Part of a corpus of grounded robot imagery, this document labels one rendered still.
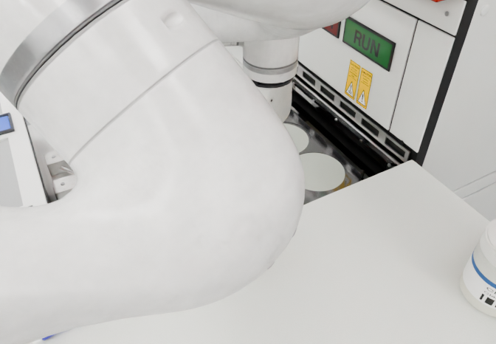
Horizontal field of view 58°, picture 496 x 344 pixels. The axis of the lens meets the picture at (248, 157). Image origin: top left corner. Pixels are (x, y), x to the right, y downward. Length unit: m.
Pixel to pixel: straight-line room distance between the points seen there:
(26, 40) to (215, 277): 0.12
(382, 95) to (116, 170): 0.62
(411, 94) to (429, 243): 0.23
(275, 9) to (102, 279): 0.17
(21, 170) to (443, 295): 0.62
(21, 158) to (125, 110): 0.62
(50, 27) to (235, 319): 0.41
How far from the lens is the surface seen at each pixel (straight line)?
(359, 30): 0.78
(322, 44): 0.88
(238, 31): 0.53
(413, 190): 0.71
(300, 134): 0.87
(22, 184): 0.76
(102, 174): 0.20
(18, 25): 0.21
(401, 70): 0.73
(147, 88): 0.19
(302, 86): 0.94
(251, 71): 0.68
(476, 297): 0.59
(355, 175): 0.80
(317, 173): 0.80
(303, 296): 0.56
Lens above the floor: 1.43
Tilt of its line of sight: 41 degrees down
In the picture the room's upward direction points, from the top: straight up
